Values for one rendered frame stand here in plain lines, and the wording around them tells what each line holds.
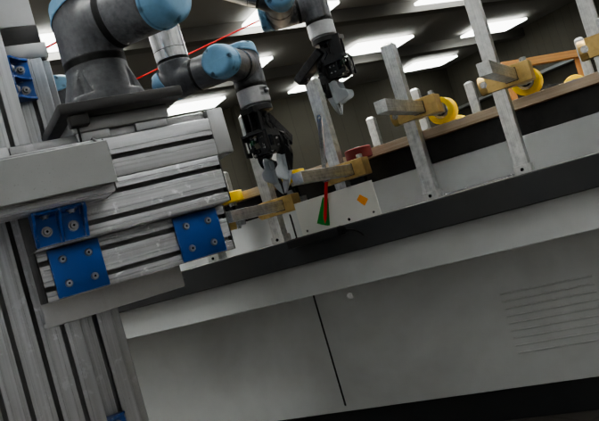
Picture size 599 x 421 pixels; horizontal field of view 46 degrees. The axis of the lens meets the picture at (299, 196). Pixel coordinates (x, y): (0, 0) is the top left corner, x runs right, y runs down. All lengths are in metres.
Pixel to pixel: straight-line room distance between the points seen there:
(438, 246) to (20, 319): 1.09
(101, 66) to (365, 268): 1.03
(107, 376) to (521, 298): 1.19
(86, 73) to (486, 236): 1.11
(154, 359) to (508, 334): 1.35
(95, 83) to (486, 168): 1.20
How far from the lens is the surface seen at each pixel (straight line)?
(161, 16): 1.30
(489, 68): 1.58
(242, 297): 2.26
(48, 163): 1.14
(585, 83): 2.01
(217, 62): 1.54
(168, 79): 1.62
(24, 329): 1.42
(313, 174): 1.77
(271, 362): 2.51
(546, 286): 2.12
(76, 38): 1.36
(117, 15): 1.32
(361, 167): 1.98
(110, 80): 1.32
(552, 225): 1.88
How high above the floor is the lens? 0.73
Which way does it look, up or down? 3 degrees up
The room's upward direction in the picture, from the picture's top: 16 degrees counter-clockwise
